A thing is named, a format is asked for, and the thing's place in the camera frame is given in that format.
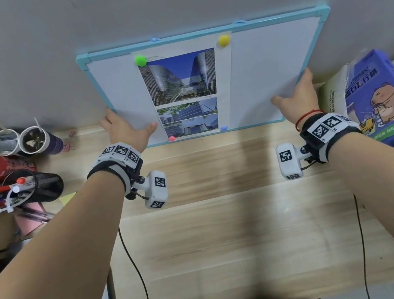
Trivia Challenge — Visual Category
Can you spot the person's right hand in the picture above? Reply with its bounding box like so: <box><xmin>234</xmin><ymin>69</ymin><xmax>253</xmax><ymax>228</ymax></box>
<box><xmin>266</xmin><ymin>67</ymin><xmax>323</xmax><ymax>128</ymax></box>

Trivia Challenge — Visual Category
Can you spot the person's left hand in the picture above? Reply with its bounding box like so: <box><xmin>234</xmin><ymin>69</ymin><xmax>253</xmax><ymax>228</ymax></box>
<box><xmin>98</xmin><ymin>99</ymin><xmax>163</xmax><ymax>160</ymax></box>

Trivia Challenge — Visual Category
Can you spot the whiteboard with blue frame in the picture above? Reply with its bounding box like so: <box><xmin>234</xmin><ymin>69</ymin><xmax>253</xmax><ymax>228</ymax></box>
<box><xmin>73</xmin><ymin>4</ymin><xmax>349</xmax><ymax>158</ymax></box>

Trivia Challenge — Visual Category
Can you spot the printed building photo sheet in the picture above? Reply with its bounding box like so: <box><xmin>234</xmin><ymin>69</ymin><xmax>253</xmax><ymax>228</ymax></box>
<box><xmin>130</xmin><ymin>32</ymin><xmax>246</xmax><ymax>146</ymax></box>

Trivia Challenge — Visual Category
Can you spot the person's left forearm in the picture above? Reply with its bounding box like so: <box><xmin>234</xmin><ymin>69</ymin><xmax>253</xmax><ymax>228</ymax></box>
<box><xmin>0</xmin><ymin>166</ymin><xmax>146</xmax><ymax>299</ymax></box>

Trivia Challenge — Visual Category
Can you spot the white green paper package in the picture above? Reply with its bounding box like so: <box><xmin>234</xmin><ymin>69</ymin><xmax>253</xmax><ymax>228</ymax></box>
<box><xmin>313</xmin><ymin>64</ymin><xmax>358</xmax><ymax>123</ymax></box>

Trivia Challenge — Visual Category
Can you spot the dark blue paper cup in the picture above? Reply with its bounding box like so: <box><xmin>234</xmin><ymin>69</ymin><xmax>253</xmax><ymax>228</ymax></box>
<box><xmin>17</xmin><ymin>121</ymin><xmax>66</xmax><ymax>160</ymax></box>

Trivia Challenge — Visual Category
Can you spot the blue tissue pack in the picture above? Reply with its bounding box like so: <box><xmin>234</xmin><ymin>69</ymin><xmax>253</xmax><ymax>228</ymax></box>
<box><xmin>336</xmin><ymin>45</ymin><xmax>394</xmax><ymax>153</ymax></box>

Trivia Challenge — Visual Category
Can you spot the yellow sticky note pad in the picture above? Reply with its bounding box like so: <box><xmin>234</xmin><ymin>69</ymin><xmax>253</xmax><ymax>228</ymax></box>
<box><xmin>58</xmin><ymin>191</ymin><xmax>79</xmax><ymax>207</ymax></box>

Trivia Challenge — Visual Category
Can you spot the black mesh pen holder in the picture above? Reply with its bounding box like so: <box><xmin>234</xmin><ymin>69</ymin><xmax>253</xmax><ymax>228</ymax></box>
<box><xmin>0</xmin><ymin>163</ymin><xmax>67</xmax><ymax>211</ymax></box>

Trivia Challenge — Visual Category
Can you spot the silver lined paper cup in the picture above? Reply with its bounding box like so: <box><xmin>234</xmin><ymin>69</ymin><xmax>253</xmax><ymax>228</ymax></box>
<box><xmin>0</xmin><ymin>127</ymin><xmax>24</xmax><ymax>158</ymax></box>

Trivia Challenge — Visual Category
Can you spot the red soda can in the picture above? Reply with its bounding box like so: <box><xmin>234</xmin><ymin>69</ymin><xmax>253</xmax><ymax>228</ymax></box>
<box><xmin>0</xmin><ymin>148</ymin><xmax>39</xmax><ymax>181</ymax></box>

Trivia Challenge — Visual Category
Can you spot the pink sticky note pad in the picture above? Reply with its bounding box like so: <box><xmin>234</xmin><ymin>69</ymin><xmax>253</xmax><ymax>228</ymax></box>
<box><xmin>12</xmin><ymin>202</ymin><xmax>52</xmax><ymax>237</ymax></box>

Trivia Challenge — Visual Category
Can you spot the red marker pen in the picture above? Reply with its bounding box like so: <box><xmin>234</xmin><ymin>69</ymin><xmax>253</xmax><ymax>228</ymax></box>
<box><xmin>0</xmin><ymin>175</ymin><xmax>37</xmax><ymax>195</ymax></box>

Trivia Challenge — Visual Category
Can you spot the red string bracelet gold bead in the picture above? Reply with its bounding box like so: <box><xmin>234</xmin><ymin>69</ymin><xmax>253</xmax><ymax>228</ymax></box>
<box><xmin>292</xmin><ymin>107</ymin><xmax>327</xmax><ymax>133</ymax></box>

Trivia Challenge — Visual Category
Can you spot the wrist-worn camera with markers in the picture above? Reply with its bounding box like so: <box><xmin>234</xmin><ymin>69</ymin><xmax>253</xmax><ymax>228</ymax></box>
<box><xmin>81</xmin><ymin>135</ymin><xmax>172</xmax><ymax>220</ymax></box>
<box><xmin>271</xmin><ymin>106</ymin><xmax>369</xmax><ymax>183</ymax></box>

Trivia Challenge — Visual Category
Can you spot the white cable tie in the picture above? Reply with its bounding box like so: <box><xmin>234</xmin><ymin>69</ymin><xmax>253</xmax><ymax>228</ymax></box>
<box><xmin>0</xmin><ymin>185</ymin><xmax>26</xmax><ymax>215</ymax></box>

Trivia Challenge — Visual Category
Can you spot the thin black cable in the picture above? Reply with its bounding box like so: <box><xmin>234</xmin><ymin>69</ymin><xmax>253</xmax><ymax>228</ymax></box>
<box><xmin>349</xmin><ymin>193</ymin><xmax>376</xmax><ymax>299</ymax></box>
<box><xmin>117</xmin><ymin>223</ymin><xmax>150</xmax><ymax>299</ymax></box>

